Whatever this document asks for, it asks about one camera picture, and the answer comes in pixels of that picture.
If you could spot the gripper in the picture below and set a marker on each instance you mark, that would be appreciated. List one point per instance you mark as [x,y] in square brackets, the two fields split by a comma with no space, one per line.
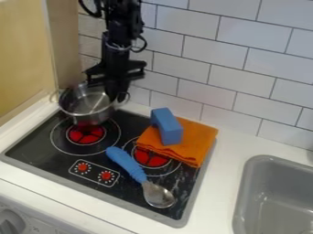
[116,68]

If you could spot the silver pot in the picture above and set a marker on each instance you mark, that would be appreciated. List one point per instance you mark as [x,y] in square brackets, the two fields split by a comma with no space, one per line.
[87,105]

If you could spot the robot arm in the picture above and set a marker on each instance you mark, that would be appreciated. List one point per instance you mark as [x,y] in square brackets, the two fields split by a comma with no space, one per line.
[120,18]

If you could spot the toy stove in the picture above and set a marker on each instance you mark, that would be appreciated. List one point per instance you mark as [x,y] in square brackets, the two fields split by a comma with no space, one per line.
[108,155]

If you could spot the blue block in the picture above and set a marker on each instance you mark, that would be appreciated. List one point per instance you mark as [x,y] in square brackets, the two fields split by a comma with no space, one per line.
[167,125]

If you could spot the orange cloth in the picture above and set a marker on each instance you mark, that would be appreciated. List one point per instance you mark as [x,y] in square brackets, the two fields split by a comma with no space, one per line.
[179,143]

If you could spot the toy sink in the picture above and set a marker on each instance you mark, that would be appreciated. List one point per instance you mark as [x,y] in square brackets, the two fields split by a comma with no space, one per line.
[274,196]

